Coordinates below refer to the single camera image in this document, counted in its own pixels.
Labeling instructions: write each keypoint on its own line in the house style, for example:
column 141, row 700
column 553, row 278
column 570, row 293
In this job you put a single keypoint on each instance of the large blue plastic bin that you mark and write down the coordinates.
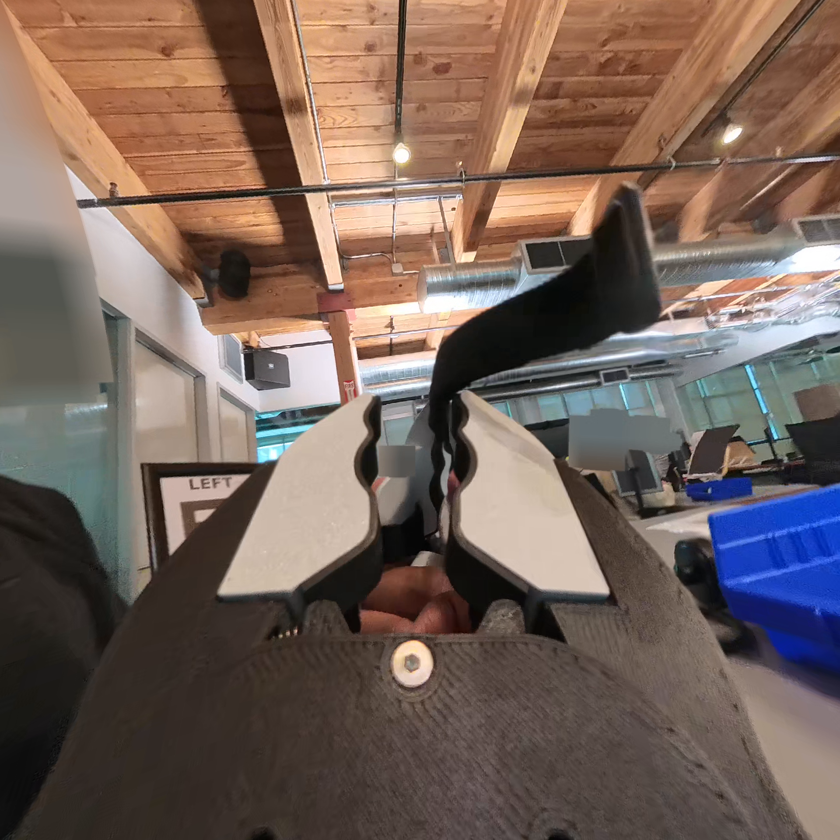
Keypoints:
column 781, row 558

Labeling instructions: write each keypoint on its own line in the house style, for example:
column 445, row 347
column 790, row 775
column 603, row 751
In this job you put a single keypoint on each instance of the large silver air duct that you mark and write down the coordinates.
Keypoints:
column 472, row 282

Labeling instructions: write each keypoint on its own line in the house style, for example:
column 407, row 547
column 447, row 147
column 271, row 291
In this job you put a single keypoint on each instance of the black flag panel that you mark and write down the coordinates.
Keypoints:
column 712, row 451

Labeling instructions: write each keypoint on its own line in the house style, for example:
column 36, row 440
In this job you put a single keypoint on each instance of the small blue plastic bin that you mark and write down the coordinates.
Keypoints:
column 718, row 489

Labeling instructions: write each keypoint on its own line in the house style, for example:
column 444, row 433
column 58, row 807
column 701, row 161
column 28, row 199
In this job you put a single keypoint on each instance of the person's right hand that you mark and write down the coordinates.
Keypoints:
column 420, row 604

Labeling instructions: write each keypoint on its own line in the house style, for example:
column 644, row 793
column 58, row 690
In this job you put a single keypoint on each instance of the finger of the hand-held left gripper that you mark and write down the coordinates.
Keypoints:
column 420, row 502

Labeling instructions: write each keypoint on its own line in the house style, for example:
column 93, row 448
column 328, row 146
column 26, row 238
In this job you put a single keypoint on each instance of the black box speaker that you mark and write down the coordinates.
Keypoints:
column 267, row 369

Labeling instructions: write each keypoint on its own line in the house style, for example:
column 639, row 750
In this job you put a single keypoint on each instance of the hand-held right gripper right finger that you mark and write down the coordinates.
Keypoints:
column 525, row 518

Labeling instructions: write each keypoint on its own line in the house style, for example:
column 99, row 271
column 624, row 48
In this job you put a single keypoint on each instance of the track spotlight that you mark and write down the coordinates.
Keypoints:
column 401, row 152
column 730, row 133

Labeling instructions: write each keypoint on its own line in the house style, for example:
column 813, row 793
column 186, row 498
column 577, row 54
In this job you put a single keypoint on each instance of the black ceiling pipe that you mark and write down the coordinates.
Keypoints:
column 262, row 192

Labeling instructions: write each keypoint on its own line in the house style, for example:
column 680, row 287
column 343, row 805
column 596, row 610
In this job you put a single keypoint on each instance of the black round wall speaker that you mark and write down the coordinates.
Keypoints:
column 234, row 274

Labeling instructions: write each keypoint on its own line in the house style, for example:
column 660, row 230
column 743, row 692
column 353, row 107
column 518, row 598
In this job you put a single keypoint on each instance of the person's left forearm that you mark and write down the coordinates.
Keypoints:
column 46, row 623

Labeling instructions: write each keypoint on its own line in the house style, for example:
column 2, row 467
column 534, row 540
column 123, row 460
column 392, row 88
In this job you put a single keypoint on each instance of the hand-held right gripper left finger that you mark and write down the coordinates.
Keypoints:
column 302, row 512

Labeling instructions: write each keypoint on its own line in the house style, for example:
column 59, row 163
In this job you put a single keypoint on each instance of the grey framed door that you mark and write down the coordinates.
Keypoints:
column 235, row 426
column 167, row 426

